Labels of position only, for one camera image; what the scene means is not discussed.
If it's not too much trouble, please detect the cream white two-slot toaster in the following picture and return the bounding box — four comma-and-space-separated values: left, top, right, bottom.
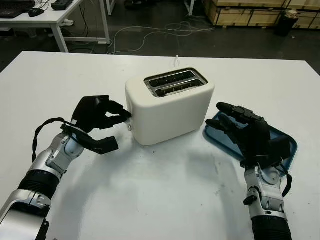
124, 67, 216, 146

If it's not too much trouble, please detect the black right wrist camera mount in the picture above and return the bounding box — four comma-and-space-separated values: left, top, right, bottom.
239, 136, 292, 168

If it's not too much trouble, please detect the black trash bin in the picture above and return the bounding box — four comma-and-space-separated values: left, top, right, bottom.
274, 10, 300, 37

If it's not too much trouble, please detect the white metal table frame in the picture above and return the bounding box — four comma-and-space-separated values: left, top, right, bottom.
105, 0, 196, 16

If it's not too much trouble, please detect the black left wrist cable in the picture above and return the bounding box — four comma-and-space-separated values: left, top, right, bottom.
31, 117, 76, 163

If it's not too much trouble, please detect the black computer mouse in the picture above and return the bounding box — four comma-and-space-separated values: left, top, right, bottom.
28, 7, 45, 17

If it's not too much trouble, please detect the white office desk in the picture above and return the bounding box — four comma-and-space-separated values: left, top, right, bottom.
0, 0, 111, 53

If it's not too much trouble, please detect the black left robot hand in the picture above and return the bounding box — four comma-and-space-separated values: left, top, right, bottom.
71, 94, 133, 134

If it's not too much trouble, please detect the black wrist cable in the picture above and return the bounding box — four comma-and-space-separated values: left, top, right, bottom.
273, 159, 294, 198
31, 117, 76, 163

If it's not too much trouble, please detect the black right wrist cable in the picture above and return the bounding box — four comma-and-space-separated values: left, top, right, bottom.
273, 159, 294, 198

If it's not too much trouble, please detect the black keyboard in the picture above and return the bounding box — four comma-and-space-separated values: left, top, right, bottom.
0, 0, 36, 19

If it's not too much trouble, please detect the black handheld device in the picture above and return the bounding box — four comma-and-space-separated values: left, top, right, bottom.
51, 0, 74, 11

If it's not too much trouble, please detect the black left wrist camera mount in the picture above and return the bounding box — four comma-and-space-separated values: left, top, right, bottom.
61, 124, 119, 156

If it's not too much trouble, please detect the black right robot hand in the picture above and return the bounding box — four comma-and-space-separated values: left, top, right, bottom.
205, 101, 271, 161

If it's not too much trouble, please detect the dark blue plastic tray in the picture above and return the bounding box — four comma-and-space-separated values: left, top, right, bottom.
203, 111, 299, 178

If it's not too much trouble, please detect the long white looped cable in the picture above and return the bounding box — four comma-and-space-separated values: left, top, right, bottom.
108, 21, 215, 55

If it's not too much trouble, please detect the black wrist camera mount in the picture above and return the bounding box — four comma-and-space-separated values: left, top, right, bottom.
61, 124, 119, 156
239, 136, 292, 168

